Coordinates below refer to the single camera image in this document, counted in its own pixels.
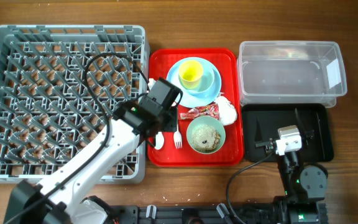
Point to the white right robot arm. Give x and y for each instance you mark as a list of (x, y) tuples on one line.
[(304, 184)]

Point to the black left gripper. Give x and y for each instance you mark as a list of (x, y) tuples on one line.
[(171, 124)]

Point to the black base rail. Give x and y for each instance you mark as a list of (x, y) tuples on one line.
[(197, 214)]

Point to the light blue plate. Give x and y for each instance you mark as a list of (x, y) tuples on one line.
[(188, 100)]

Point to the white plastic spoon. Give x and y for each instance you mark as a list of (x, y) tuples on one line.
[(159, 141)]

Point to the white plastic fork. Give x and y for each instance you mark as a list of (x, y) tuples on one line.
[(177, 138)]

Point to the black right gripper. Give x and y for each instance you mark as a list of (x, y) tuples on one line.
[(268, 145)]

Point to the black waste tray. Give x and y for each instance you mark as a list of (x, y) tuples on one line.
[(261, 123)]

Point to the red plastic tray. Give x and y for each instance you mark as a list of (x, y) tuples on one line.
[(232, 150)]

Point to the white napkin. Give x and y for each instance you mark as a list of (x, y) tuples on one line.
[(227, 112)]

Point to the clear plastic bin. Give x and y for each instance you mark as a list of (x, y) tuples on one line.
[(290, 71)]

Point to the yellow plastic cup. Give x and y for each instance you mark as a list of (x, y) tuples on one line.
[(190, 73)]

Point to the rice food waste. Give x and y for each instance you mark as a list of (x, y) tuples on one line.
[(205, 138)]

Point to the grey dishwasher rack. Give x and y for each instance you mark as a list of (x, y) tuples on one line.
[(56, 82)]

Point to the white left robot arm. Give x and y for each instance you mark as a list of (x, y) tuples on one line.
[(57, 198)]

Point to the green bowl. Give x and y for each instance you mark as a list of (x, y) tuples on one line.
[(209, 121)]

